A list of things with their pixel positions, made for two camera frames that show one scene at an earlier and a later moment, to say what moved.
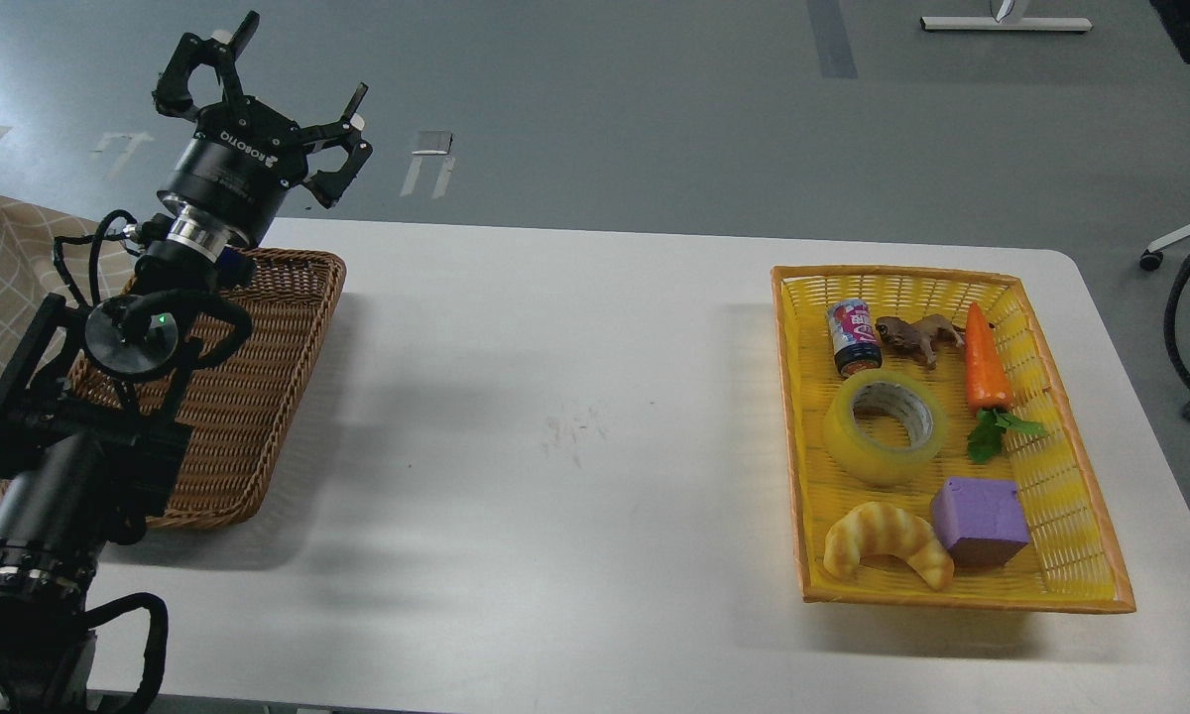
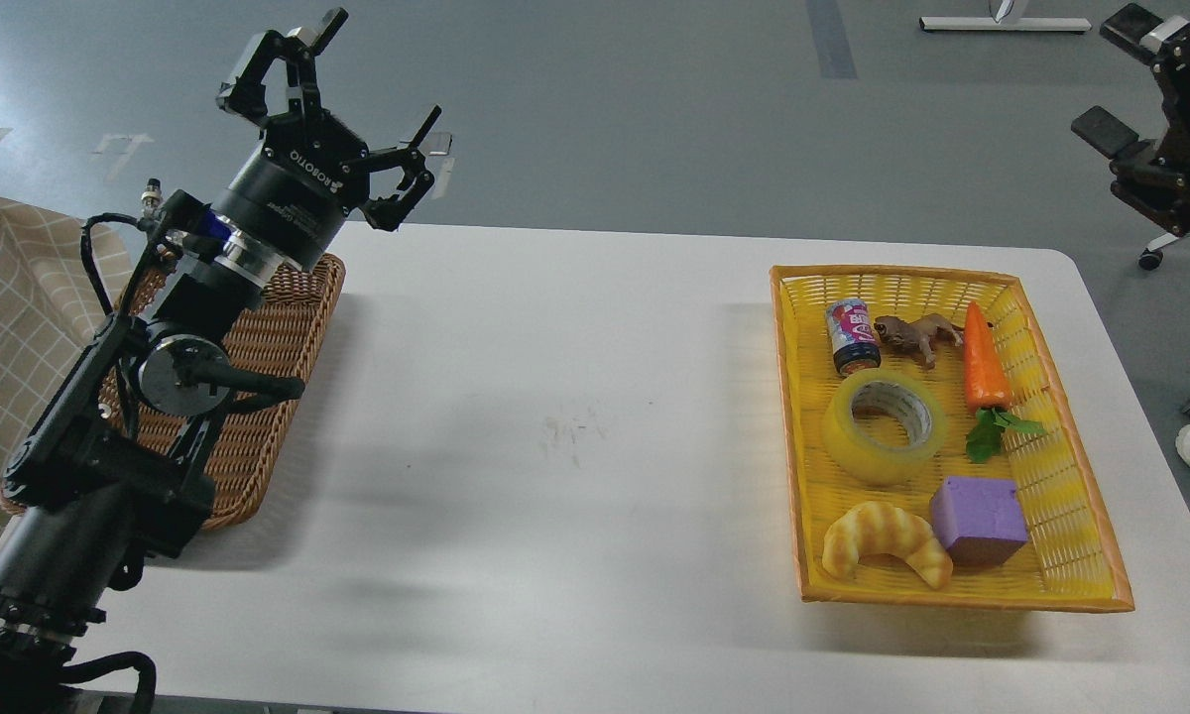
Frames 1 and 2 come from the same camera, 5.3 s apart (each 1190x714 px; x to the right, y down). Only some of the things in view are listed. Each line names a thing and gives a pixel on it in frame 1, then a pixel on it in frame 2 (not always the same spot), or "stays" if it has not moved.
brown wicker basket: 240,408 stays
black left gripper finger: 337,156 -> 387,213
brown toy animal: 923,334 stays
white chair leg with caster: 1150,260 stays
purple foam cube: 982,522 stays
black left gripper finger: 200,72 -> 246,91
